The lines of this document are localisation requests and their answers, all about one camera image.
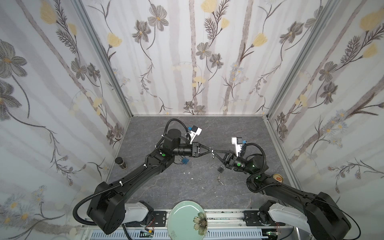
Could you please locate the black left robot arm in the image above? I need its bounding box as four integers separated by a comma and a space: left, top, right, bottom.
73, 119, 203, 235

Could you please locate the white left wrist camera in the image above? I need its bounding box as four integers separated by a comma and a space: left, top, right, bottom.
186, 126, 202, 145

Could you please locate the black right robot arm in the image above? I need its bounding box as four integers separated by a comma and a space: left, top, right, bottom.
210, 143, 352, 240

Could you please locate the round tin can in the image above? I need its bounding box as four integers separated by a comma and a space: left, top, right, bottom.
273, 174, 284, 183

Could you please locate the green floral plate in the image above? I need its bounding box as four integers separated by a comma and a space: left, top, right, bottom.
167, 201, 208, 240

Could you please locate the black corrugated cable hose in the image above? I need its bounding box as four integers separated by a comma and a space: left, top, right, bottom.
72, 176, 142, 226

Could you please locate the black cylindrical container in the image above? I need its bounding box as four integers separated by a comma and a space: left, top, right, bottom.
115, 157, 127, 170

